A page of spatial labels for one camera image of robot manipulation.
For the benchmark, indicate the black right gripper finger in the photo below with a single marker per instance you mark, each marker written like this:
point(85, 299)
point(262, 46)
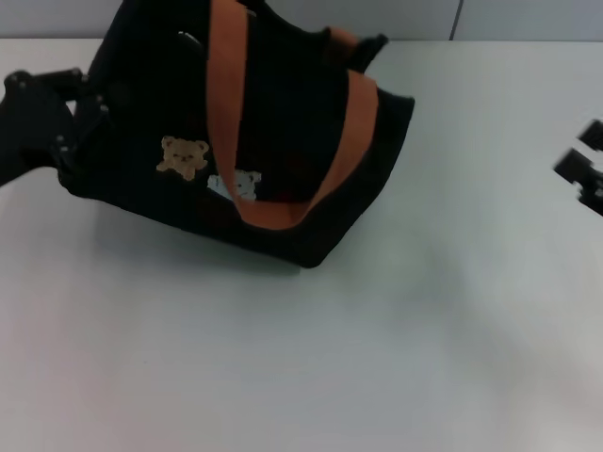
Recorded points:
point(592, 135)
point(581, 174)

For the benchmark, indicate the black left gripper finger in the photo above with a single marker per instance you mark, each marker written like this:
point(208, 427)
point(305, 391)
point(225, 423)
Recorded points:
point(70, 82)
point(89, 122)

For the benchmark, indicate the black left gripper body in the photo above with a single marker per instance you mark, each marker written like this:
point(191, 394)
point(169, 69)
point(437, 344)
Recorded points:
point(28, 127)

